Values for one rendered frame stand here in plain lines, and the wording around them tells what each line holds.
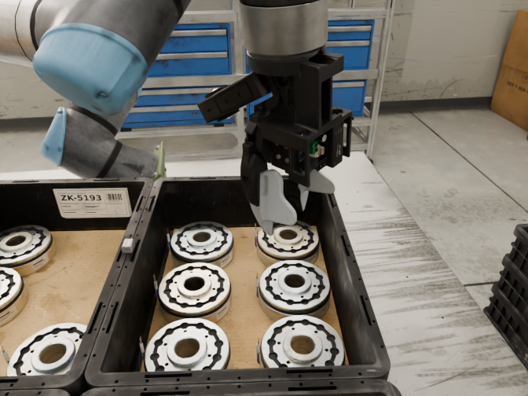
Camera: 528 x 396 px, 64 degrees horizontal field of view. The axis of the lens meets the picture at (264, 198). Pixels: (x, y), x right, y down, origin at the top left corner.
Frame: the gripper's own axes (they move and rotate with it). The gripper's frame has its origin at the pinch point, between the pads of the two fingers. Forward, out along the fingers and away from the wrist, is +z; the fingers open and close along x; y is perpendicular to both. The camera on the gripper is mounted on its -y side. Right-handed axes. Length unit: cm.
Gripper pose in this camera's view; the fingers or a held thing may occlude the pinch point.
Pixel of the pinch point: (280, 211)
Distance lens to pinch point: 51.4
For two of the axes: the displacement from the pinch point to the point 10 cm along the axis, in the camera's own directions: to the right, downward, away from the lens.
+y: 7.3, 3.6, -5.8
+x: 6.8, -4.8, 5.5
